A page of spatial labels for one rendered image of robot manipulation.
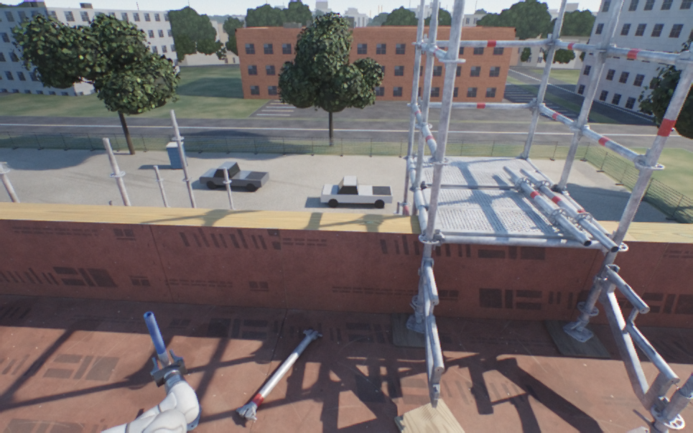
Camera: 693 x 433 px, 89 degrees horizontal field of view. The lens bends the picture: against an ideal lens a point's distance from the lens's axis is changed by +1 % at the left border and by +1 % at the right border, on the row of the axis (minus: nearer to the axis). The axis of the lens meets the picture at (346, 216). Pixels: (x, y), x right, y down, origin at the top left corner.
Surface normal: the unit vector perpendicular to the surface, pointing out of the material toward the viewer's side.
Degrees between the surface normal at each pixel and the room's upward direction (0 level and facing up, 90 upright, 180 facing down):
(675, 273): 90
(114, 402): 0
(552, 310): 90
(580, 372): 0
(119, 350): 0
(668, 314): 90
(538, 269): 90
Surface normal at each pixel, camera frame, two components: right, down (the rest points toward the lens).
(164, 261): -0.07, 0.48
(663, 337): 0.00, -0.88
